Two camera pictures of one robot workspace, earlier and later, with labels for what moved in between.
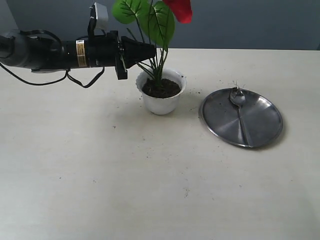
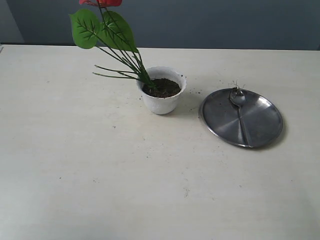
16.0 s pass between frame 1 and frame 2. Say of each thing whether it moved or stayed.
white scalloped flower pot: stayed
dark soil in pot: stayed
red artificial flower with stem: moved
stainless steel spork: stayed
